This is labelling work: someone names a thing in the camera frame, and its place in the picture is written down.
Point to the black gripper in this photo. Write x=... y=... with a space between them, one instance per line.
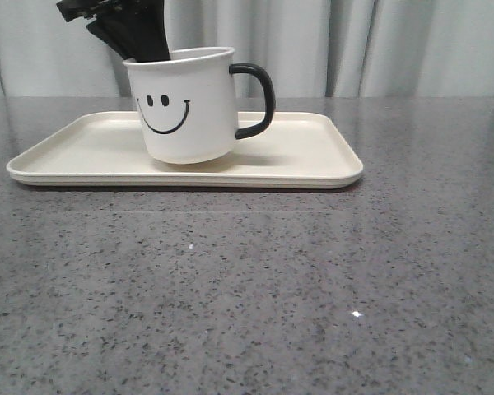
x=137 y=27

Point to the white smiley mug black handle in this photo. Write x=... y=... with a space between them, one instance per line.
x=187 y=105

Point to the grey pleated curtain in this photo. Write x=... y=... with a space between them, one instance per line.
x=310 y=49

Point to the cream rectangular plastic tray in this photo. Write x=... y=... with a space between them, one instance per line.
x=299 y=150

